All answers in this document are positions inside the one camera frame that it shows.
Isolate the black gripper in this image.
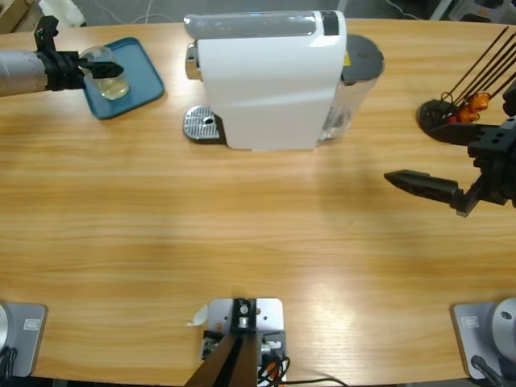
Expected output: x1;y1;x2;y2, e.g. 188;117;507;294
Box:
43;50;124;93
383;116;516;218

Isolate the clear drinking glass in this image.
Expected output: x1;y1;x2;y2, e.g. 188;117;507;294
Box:
78;45;131;102

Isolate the grey coffee machine lever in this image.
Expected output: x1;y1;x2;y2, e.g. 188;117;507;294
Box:
183;10;323;40

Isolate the white capsule coffee machine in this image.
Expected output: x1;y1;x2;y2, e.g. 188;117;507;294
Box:
184;10;348;153

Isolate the teal plastic tray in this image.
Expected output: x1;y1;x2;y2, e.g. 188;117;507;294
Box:
74;36;166;121

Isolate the black capsule holder with rods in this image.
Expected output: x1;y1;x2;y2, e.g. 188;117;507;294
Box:
417;26;516;142

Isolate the white foam block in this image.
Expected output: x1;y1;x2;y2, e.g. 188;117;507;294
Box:
39;0;87;27

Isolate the metal grate drip tray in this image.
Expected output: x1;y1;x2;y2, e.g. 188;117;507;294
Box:
182;105;227;145

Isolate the brown cardboard box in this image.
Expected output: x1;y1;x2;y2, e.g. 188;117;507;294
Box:
0;0;40;34

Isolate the clear water tank black lid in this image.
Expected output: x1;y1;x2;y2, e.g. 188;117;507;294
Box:
318;34;386;142

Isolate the white furniture leg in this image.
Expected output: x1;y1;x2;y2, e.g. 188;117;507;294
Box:
427;0;455;21

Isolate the grey device orange button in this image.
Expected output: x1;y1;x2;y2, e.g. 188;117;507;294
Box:
449;0;511;24

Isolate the white mounting block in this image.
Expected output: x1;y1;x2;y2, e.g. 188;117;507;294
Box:
206;297;288;383

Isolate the white tape piece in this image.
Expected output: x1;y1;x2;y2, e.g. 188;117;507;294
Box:
185;304;210;327

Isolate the white floor cable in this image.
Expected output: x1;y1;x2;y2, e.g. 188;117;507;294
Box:
95;0;175;26

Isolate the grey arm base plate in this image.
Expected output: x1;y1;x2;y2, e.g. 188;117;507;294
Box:
0;302;49;378
450;302;516;381

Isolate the black base power cable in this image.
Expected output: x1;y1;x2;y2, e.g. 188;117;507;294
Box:
470;354;506;387
0;346;19;379

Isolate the thin black cable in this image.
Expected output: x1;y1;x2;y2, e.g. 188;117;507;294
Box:
281;377;348;387

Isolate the orange and black wire bundle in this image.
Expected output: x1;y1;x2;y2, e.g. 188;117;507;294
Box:
256;354;291;387

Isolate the dark camera post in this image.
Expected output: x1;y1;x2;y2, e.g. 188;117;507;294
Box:
185;298;259;387

